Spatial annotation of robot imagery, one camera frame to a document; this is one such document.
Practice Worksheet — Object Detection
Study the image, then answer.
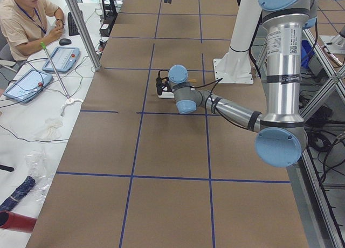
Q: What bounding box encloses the red cylinder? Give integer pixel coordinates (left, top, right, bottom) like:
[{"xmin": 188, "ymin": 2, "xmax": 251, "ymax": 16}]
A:
[{"xmin": 1, "ymin": 211, "xmax": 37, "ymax": 233}]

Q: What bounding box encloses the black keyboard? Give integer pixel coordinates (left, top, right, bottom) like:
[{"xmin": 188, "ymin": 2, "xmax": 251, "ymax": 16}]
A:
[{"xmin": 67, "ymin": 12, "xmax": 79, "ymax": 36}]

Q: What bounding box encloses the blue teach pendant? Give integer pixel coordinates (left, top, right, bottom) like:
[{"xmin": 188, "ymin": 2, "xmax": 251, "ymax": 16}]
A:
[
  {"xmin": 50, "ymin": 46, "xmax": 80, "ymax": 73},
  {"xmin": 3, "ymin": 69, "xmax": 53, "ymax": 104}
]

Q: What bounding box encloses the folded dark blue umbrella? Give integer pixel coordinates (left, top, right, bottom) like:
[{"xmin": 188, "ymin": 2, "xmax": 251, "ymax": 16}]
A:
[{"xmin": 1, "ymin": 176, "xmax": 36, "ymax": 212}]

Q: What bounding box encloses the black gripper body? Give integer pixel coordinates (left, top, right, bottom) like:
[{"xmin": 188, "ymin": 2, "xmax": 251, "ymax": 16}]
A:
[{"xmin": 155, "ymin": 69, "xmax": 171, "ymax": 95}]

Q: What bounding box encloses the black computer mouse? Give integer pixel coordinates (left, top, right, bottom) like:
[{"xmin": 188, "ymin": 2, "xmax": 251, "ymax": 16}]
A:
[{"xmin": 59, "ymin": 38, "xmax": 72, "ymax": 46}]

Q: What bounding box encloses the clear plastic bag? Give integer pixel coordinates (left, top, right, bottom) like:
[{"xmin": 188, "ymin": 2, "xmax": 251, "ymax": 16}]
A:
[{"xmin": 25, "ymin": 150, "xmax": 54, "ymax": 204}]

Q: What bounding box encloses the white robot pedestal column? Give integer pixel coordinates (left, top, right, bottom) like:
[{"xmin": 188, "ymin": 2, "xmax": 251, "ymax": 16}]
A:
[{"xmin": 213, "ymin": 0, "xmax": 262, "ymax": 84}]

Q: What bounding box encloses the blue teach pendant near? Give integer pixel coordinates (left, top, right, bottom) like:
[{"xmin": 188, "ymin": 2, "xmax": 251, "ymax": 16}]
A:
[{"xmin": 3, "ymin": 69, "xmax": 53, "ymax": 104}]

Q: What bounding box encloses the seated man beige shirt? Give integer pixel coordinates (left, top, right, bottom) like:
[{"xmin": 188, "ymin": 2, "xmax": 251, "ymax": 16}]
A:
[{"xmin": 1, "ymin": 0, "xmax": 65, "ymax": 61}]

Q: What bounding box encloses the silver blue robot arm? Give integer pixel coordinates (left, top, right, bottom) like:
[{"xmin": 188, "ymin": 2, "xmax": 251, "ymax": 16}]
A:
[{"xmin": 156, "ymin": 0, "xmax": 318, "ymax": 167}]

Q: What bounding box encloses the reacher stick green tip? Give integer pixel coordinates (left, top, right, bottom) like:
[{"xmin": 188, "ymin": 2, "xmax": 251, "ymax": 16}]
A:
[{"xmin": 40, "ymin": 42, "xmax": 84, "ymax": 116}]

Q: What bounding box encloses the white wood towel rack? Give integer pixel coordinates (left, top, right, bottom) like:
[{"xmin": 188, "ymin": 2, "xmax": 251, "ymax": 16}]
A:
[{"xmin": 157, "ymin": 78, "xmax": 198, "ymax": 99}]

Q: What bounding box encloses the blue teach pendant far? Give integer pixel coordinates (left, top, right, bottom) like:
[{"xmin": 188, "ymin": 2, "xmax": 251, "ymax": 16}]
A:
[{"xmin": 50, "ymin": 46, "xmax": 80, "ymax": 73}]

